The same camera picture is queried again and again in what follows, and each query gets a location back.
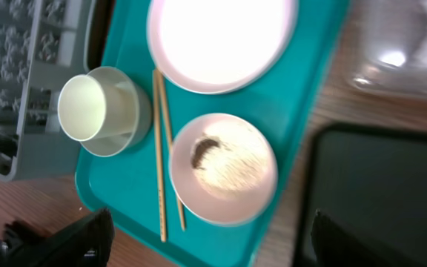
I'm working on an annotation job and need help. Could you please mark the large white round plate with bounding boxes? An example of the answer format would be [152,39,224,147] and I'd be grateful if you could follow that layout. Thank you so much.
[146,0,299,95]

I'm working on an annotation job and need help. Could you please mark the grey shallow bowl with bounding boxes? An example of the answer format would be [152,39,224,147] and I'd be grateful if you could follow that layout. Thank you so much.
[81,67,153,157]

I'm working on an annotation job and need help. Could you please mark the teal plastic tray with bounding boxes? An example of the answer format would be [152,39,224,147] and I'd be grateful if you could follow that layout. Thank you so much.
[75,0,350,266]

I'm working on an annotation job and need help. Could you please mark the wooden chopstick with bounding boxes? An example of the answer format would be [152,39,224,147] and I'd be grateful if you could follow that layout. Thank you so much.
[154,69,186,231]
[152,69,167,243]

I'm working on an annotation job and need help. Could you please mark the brown food scrap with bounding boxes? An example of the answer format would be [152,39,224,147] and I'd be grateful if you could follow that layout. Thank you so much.
[191,137,220,169]

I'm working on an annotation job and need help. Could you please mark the clear plastic bin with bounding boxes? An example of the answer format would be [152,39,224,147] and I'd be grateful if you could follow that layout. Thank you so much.
[347,0,427,99]

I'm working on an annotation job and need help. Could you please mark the black plastic tray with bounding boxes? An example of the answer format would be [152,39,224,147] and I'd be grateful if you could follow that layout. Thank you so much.
[292,123,427,266]

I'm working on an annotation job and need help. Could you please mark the pile of rice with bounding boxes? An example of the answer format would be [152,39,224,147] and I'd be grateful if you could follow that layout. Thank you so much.
[193,121,269,199]

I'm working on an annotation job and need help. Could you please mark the pink bowl with rice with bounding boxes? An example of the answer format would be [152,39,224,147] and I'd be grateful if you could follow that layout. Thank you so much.
[169,113,278,226]

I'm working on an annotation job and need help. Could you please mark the right wooden chopstick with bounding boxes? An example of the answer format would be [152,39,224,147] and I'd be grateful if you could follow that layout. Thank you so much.
[154,69,186,231]

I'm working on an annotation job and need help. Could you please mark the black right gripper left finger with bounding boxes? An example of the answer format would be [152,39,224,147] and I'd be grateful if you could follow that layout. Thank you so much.
[0,208,115,267]

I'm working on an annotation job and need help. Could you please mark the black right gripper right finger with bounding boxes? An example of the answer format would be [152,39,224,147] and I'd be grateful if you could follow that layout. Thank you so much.
[311,209,421,267]

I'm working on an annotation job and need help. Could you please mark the left wooden chopstick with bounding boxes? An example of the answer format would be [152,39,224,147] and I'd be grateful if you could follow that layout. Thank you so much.
[152,69,167,243]

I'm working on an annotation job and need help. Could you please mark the white paper cup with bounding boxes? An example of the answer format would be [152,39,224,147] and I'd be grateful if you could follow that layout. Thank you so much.
[58,75,136,142]

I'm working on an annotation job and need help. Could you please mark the grey plastic dish rack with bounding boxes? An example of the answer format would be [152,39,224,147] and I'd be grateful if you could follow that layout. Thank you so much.
[0,0,113,182]

